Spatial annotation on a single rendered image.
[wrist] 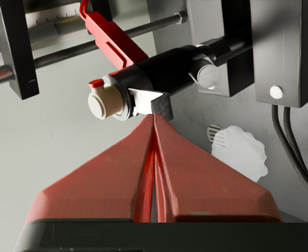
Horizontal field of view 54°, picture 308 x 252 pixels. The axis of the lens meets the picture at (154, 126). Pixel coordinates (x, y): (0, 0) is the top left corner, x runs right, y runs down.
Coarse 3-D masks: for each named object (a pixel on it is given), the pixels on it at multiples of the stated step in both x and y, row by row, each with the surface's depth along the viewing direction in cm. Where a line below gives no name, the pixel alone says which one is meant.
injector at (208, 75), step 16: (240, 32) 23; (176, 48) 20; (192, 48) 20; (208, 48) 21; (224, 48) 22; (240, 48) 23; (144, 64) 18; (160, 64) 18; (176, 64) 19; (192, 64) 19; (208, 64) 17; (112, 80) 17; (128, 80) 17; (144, 80) 17; (160, 80) 18; (176, 80) 18; (192, 80) 20; (208, 80) 18; (128, 96) 16; (128, 112) 17
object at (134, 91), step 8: (128, 88) 16; (136, 88) 16; (136, 96) 16; (144, 96) 16; (152, 96) 15; (168, 96) 14; (136, 104) 16; (144, 104) 16; (136, 112) 17; (144, 112) 16
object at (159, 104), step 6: (162, 96) 14; (150, 102) 14; (156, 102) 14; (162, 102) 14; (168, 102) 14; (150, 108) 14; (156, 108) 14; (162, 108) 14; (168, 108) 15; (162, 114) 14; (168, 114) 15; (168, 120) 15
